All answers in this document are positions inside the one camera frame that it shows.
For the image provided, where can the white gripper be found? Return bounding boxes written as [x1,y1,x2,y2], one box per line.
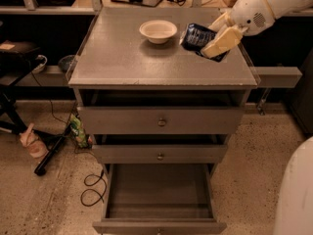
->
[201,0,276,59]

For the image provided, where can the blue pepsi can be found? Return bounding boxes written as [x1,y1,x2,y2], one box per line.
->
[179,23,216,58]

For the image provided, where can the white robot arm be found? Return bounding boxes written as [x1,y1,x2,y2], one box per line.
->
[201,0,313,235]

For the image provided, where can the grey top drawer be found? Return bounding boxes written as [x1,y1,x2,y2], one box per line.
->
[78,90,244,134]

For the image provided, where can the grey drawer cabinet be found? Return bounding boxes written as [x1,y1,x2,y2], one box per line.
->
[66,6,262,235]

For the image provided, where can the grey middle drawer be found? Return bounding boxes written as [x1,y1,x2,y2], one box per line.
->
[93,134,228,164]

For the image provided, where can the grey open bottom drawer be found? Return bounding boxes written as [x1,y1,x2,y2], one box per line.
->
[93,164,226,235]

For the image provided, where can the white paper bowl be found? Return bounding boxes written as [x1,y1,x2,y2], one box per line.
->
[139,20,177,44]

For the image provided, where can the dark bowl on shelf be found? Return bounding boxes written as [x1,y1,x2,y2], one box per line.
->
[58,55,75,72]

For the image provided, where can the green chip bag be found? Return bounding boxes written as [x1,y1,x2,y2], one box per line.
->
[69,114,90,149]

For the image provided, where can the white bowl on stool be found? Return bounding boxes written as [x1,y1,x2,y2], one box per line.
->
[32,55,47,73]

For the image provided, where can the black stand leg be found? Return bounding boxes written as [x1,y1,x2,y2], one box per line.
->
[34,125,70,176]

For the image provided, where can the black box on stool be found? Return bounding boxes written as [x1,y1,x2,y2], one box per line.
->
[0,40,41,71]

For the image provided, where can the pink spray bottle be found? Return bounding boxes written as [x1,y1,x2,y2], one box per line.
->
[20,123,48,160]

